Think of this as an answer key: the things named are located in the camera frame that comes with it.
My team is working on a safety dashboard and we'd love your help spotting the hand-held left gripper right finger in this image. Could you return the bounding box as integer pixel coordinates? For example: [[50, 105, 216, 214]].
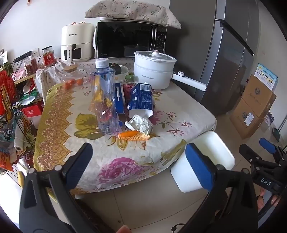
[[177, 143, 259, 233]]

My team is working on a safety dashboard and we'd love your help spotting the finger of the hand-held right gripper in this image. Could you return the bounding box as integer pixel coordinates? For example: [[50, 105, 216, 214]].
[[259, 138, 287, 162], [239, 143, 272, 171]]

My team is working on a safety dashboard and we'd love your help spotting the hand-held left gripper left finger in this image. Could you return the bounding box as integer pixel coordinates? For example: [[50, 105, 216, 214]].
[[19, 142, 99, 233]]

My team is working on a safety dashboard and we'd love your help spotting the white plastic bin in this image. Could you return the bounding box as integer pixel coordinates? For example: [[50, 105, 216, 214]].
[[170, 130, 235, 193]]

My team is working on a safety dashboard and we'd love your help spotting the white tissue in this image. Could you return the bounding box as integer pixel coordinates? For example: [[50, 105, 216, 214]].
[[124, 114, 153, 136]]

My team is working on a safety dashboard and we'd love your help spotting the clear plastic water bottle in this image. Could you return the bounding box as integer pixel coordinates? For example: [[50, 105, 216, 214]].
[[90, 58, 119, 135]]

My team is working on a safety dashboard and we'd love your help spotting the slim blue box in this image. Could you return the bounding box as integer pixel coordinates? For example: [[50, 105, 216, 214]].
[[114, 82, 125, 115]]

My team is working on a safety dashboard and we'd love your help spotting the blue white carton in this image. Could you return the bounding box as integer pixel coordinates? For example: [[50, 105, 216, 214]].
[[128, 83, 155, 118]]

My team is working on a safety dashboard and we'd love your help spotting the person's right hand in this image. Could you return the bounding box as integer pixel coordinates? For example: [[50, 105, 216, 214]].
[[257, 188, 277, 213]]

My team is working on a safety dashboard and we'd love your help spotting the cardboard box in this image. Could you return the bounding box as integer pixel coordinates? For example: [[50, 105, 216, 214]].
[[229, 97, 266, 139], [241, 74, 277, 118]]

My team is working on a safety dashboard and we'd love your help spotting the floral tablecloth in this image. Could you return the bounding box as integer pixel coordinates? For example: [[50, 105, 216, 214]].
[[33, 59, 217, 202]]

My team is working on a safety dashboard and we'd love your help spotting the blue white printed box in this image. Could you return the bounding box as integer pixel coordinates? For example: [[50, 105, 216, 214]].
[[254, 63, 279, 91]]

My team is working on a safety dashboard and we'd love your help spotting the red box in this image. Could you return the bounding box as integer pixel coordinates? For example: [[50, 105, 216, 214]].
[[21, 104, 44, 117]]

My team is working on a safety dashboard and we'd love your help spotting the glass jar with wooden lid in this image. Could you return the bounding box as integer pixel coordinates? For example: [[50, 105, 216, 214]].
[[60, 64, 89, 90]]

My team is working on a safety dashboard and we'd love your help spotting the grey refrigerator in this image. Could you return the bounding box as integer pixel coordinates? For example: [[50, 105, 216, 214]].
[[167, 0, 268, 116]]

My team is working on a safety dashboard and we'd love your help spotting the red drink carton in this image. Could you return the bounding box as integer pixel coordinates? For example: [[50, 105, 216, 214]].
[[122, 82, 136, 106]]

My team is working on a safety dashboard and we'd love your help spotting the white bowl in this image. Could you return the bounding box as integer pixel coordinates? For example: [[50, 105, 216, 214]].
[[113, 65, 130, 82]]

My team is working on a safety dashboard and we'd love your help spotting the wooden shelf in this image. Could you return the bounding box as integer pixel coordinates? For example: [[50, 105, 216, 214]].
[[13, 72, 45, 117]]

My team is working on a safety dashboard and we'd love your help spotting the white electric pot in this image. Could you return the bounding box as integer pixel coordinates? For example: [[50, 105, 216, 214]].
[[134, 50, 208, 92]]

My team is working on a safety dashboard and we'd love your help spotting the red spice jar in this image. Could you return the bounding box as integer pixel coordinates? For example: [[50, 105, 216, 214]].
[[42, 46, 55, 67]]

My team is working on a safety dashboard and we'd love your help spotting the white air fryer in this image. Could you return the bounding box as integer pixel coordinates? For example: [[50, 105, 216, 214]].
[[61, 21, 96, 63]]

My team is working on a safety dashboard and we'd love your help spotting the black microwave oven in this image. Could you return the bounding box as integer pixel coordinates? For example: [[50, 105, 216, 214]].
[[94, 20, 167, 60]]

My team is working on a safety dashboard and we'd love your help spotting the floral cloth cover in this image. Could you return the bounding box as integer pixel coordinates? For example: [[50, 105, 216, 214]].
[[84, 0, 182, 29]]

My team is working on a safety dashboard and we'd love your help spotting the black wire rack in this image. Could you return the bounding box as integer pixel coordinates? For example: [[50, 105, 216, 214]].
[[0, 63, 37, 186]]

